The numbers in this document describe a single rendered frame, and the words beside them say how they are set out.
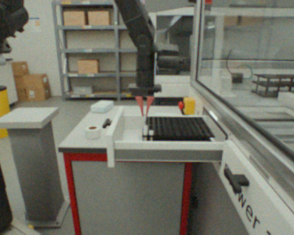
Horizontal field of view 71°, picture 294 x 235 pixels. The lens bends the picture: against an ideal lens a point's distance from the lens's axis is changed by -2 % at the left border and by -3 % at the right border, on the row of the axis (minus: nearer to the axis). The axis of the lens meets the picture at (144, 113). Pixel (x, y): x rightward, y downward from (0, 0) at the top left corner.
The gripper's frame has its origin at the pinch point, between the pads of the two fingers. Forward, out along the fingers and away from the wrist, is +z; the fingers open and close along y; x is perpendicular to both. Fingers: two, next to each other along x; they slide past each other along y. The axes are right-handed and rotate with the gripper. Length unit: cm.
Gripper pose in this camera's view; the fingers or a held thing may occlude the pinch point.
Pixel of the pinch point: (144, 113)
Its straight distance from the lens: 68.5
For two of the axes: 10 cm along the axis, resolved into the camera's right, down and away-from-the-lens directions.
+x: -0.3, 3.3, -9.4
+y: -10.0, -0.2, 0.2
